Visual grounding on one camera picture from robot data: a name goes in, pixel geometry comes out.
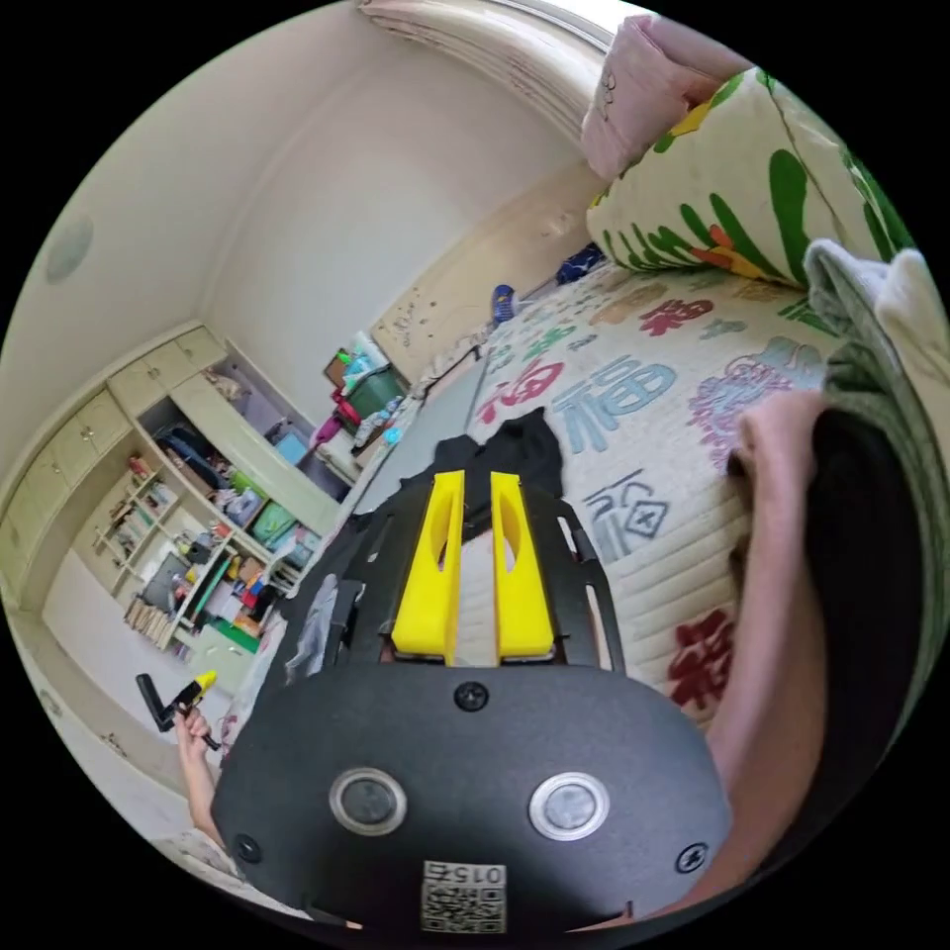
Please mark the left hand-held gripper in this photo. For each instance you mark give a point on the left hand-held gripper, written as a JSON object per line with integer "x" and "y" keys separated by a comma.
{"x": 180, "y": 705}

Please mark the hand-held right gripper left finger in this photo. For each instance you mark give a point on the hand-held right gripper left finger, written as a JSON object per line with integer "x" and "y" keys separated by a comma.
{"x": 429, "y": 571}

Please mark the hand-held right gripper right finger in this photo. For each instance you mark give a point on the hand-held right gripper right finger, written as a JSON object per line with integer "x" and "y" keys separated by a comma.
{"x": 522, "y": 579}

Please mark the black shirt with a print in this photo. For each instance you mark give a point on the black shirt with a print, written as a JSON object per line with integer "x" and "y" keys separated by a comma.
{"x": 528, "y": 445}

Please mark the person's left forearm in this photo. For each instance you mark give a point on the person's left forearm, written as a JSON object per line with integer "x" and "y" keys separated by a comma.
{"x": 202, "y": 798}

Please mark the person's left hand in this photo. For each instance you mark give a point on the person's left hand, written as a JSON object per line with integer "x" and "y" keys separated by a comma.
{"x": 194, "y": 736}

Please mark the bed with printed quilt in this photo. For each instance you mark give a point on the bed with printed quilt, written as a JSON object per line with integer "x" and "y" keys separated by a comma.
{"x": 668, "y": 519}

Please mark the green storage box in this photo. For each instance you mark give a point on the green storage box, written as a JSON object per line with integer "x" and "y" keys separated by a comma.
{"x": 375, "y": 391}

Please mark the cream cupboard with shelves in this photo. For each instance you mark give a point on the cream cupboard with shelves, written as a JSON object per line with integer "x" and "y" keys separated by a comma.
{"x": 185, "y": 397}

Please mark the pile of clothes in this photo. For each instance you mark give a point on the pile of clothes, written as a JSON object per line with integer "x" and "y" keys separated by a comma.
{"x": 861, "y": 482}

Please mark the round ceiling lamp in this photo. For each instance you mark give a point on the round ceiling lamp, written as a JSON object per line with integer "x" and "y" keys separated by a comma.
{"x": 70, "y": 248}

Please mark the folded floral quilt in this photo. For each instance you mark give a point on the folded floral quilt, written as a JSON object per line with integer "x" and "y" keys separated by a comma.
{"x": 742, "y": 178}

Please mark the pink pillow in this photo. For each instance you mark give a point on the pink pillow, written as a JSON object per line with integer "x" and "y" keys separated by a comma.
{"x": 631, "y": 104}

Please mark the curtain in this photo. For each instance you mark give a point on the curtain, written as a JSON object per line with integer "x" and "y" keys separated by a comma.
{"x": 531, "y": 63}

